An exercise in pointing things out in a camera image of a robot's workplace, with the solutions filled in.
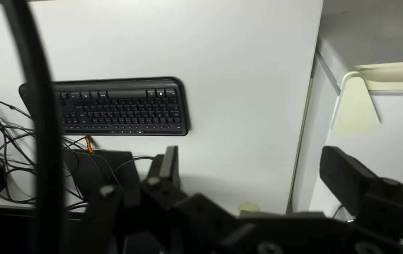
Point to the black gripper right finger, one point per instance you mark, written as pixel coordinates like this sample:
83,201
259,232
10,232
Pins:
362,193

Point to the black computer keyboard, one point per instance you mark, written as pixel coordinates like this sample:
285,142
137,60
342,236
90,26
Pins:
134,106

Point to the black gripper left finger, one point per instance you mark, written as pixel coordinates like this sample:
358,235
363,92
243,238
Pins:
161,191

